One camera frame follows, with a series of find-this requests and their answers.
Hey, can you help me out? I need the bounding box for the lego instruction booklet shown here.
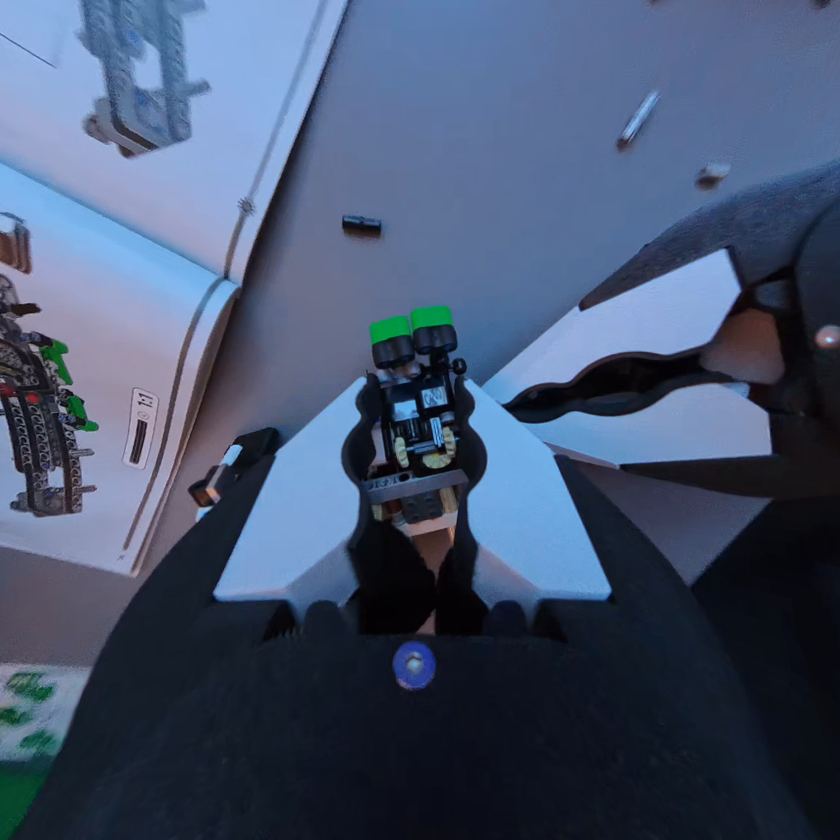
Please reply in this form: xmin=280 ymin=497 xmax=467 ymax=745
xmin=0 ymin=0 xmax=350 ymax=578

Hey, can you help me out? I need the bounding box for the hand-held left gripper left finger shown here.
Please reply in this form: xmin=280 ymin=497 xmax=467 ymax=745
xmin=213 ymin=376 xmax=383 ymax=603

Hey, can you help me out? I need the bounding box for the lego truck model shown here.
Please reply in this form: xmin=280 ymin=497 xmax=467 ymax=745
xmin=189 ymin=305 xmax=470 ymax=526

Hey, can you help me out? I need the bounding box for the grey lego axle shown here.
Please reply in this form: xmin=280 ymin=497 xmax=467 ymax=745
xmin=616 ymin=90 xmax=661 ymax=152

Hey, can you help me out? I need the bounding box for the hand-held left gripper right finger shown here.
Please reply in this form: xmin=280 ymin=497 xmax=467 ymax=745
xmin=455 ymin=376 xmax=613 ymax=603

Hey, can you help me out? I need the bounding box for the green printed sticker sheet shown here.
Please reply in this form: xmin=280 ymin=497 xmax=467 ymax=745
xmin=0 ymin=664 xmax=91 ymax=763

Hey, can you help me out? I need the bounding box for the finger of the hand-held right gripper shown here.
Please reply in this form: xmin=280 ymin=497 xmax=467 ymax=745
xmin=482 ymin=248 xmax=754 ymax=408
xmin=507 ymin=366 xmax=773 ymax=469

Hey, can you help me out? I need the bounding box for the green plastic bin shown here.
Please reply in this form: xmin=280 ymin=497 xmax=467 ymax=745
xmin=0 ymin=761 xmax=56 ymax=840

